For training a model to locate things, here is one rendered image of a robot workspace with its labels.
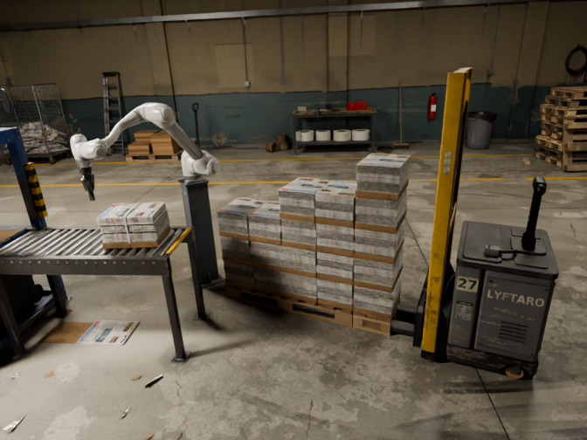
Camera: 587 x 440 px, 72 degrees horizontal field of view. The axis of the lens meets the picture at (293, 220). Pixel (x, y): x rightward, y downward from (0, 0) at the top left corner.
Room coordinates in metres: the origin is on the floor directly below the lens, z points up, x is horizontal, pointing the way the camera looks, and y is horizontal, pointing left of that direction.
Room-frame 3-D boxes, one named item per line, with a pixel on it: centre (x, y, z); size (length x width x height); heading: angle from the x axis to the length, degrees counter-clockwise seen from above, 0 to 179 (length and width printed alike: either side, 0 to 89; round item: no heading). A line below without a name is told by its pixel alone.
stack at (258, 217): (3.00, 0.02, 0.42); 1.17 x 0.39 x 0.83; 64
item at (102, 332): (2.65, 1.49, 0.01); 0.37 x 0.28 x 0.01; 84
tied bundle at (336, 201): (2.82, -0.37, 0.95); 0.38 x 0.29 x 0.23; 154
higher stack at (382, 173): (2.69, -0.63, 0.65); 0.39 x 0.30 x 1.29; 154
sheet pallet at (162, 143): (9.21, 3.03, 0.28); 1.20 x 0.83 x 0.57; 84
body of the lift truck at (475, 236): (2.34, -1.36, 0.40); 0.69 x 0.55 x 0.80; 154
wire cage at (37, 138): (9.28, 5.84, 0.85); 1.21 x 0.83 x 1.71; 84
